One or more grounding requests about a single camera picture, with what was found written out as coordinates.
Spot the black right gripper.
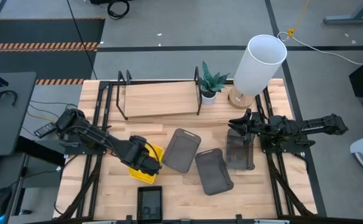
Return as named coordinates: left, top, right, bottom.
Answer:
left=227, top=108, right=265, bottom=141

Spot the yellow slotted plastic basket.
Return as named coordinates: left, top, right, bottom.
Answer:
left=128, top=143, right=165, bottom=185

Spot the translucent grey plastic basket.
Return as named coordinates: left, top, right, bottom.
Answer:
left=224, top=128, right=256, bottom=171
left=194, top=147, right=234, bottom=197
left=162, top=128, right=202, bottom=174

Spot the black plastic basket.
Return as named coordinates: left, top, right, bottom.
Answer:
left=137, top=185, right=163, bottom=224

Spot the green plant in white pot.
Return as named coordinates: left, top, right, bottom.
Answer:
left=198, top=60, right=231, bottom=106

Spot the white lamp with wooden base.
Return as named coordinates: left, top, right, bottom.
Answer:
left=227, top=34, right=288, bottom=110

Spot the black power adapter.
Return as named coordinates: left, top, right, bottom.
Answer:
left=33, top=122, right=58, bottom=139

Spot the dark grey side desk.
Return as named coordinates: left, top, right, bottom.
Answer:
left=0, top=72, right=38, bottom=157

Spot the grey metal table leg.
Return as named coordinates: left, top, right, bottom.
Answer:
left=323, top=0, right=363, bottom=26

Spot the black hazard-striped floor mat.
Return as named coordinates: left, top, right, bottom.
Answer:
left=0, top=17, right=106, bottom=86

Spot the wooden shelf with black frame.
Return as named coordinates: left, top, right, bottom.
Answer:
left=116, top=66, right=203, bottom=121

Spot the black metal rig frame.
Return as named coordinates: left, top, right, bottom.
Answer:
left=53, top=79, right=318, bottom=224

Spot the white lamp cable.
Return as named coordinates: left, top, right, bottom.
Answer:
left=277, top=30, right=363, bottom=66

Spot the yellow cord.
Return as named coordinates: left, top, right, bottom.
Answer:
left=287, top=0, right=311, bottom=38

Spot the long thin black cable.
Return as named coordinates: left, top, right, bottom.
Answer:
left=66, top=0, right=99, bottom=80

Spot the black headset cable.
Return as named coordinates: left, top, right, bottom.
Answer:
left=0, top=90, right=19, bottom=110

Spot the coiled black cable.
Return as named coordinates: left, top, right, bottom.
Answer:
left=107, top=0, right=131, bottom=21

